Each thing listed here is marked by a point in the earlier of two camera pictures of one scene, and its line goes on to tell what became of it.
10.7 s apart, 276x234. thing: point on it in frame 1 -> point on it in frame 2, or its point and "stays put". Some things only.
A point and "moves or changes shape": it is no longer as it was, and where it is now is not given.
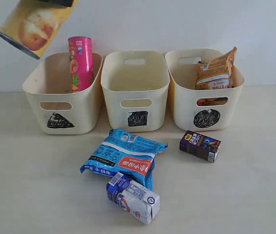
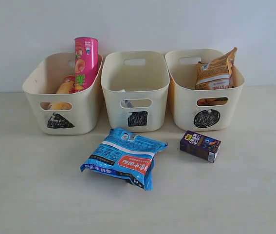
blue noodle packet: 125,152 stays put
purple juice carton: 203,146 stays put
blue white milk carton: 138,202 -> 125,103
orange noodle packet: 215,74 stays put
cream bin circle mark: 200,110 stays put
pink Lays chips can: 81,62 moves or changes shape
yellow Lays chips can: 32,25 -> 67,86
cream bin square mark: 136,83 stays put
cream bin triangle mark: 60,111 stays put
